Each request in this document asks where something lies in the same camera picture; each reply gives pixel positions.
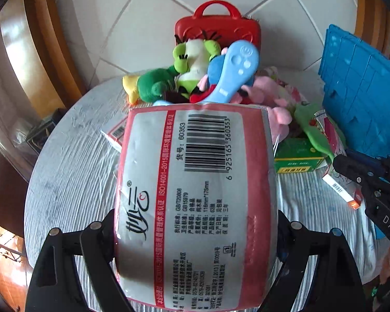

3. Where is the green cardboard box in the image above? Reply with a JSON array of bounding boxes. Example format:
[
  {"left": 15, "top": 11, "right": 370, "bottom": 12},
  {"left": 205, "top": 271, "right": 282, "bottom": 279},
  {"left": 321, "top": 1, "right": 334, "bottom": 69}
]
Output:
[{"left": 275, "top": 137, "right": 328, "bottom": 175}]

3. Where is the blue plastic crate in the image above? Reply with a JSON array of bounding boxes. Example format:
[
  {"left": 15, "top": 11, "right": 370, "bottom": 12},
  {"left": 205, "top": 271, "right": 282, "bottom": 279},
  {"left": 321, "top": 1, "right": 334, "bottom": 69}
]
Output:
[{"left": 318, "top": 24, "right": 390, "bottom": 160}]

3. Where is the green crocodile toy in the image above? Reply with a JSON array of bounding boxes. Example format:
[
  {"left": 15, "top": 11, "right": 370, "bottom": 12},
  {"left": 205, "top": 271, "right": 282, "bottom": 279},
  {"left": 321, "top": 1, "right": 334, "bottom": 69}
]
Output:
[{"left": 293, "top": 102, "right": 335, "bottom": 164}]

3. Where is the red white plastic packet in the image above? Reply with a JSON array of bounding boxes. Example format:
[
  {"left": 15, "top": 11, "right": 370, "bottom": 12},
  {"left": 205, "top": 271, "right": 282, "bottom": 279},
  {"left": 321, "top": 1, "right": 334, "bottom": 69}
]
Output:
[{"left": 314, "top": 110, "right": 348, "bottom": 157}]

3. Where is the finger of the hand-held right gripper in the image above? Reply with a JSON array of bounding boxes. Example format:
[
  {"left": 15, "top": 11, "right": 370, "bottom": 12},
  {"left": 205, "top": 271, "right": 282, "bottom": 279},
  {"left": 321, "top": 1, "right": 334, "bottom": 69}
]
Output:
[
  {"left": 332, "top": 155, "right": 388, "bottom": 185},
  {"left": 345, "top": 149, "right": 390, "bottom": 168}
]

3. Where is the red white tissue packet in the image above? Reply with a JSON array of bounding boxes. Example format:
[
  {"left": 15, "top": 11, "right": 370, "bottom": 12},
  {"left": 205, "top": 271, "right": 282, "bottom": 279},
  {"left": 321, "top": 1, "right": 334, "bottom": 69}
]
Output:
[
  {"left": 101, "top": 117, "right": 131, "bottom": 151},
  {"left": 113, "top": 102, "right": 281, "bottom": 310}
]

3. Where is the pig plush in red dress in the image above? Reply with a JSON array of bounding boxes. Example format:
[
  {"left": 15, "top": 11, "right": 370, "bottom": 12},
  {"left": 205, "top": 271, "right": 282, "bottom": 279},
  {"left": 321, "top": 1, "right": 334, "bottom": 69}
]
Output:
[{"left": 189, "top": 86, "right": 295, "bottom": 141}]

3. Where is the red hard carry case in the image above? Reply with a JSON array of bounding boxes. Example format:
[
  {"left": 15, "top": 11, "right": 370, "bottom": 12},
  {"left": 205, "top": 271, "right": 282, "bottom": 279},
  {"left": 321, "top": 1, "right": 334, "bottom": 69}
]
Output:
[{"left": 174, "top": 2, "right": 262, "bottom": 60}]

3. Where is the green frog plush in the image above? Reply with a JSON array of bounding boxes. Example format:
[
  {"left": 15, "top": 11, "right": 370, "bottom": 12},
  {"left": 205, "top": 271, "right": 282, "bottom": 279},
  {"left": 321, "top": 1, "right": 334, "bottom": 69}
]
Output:
[{"left": 172, "top": 38, "right": 222, "bottom": 92}]

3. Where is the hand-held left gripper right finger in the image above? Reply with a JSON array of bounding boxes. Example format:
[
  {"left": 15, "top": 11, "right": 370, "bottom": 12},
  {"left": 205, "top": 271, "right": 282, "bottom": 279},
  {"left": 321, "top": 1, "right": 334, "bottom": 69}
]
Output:
[{"left": 256, "top": 209, "right": 368, "bottom": 312}]

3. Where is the red white medicine box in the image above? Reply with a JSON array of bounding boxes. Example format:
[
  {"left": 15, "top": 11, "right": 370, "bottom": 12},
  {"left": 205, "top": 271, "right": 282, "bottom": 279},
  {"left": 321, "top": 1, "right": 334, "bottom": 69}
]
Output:
[{"left": 322, "top": 169, "right": 365, "bottom": 211}]

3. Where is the black gift box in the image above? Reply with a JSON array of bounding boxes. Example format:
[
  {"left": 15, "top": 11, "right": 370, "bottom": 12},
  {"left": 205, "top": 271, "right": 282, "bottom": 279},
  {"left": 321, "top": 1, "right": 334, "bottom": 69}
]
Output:
[{"left": 25, "top": 109, "right": 63, "bottom": 153}]

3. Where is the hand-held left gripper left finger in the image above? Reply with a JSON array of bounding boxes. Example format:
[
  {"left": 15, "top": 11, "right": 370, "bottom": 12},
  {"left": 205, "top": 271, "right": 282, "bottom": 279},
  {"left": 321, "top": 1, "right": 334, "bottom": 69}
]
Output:
[{"left": 25, "top": 209, "right": 128, "bottom": 312}]

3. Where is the wooden wall frame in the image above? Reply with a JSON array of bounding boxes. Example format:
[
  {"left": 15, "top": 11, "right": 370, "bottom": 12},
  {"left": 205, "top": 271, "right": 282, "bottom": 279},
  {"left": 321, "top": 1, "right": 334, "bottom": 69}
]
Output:
[
  {"left": 354, "top": 0, "right": 379, "bottom": 43},
  {"left": 21, "top": 0, "right": 89, "bottom": 113}
]

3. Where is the green yellow turtle plush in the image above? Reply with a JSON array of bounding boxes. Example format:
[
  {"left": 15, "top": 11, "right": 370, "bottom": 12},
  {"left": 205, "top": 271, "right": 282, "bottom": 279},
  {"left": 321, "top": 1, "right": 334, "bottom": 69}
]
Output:
[{"left": 122, "top": 66, "right": 180, "bottom": 105}]

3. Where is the round desktop with blue cloth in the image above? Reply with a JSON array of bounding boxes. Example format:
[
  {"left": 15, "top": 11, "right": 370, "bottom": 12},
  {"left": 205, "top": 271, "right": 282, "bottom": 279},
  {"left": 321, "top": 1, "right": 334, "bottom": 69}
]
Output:
[{"left": 25, "top": 78, "right": 390, "bottom": 312}]

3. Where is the yellow green wet wipes pack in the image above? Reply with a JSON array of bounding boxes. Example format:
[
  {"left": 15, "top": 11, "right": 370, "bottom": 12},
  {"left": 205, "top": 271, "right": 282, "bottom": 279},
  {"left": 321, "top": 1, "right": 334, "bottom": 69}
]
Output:
[{"left": 273, "top": 77, "right": 313, "bottom": 105}]

